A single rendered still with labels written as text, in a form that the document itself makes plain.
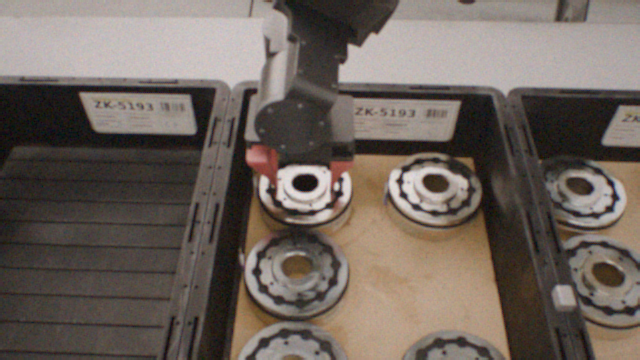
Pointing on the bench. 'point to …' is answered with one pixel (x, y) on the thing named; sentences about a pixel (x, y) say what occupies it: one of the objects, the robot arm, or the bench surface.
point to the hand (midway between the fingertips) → (303, 179)
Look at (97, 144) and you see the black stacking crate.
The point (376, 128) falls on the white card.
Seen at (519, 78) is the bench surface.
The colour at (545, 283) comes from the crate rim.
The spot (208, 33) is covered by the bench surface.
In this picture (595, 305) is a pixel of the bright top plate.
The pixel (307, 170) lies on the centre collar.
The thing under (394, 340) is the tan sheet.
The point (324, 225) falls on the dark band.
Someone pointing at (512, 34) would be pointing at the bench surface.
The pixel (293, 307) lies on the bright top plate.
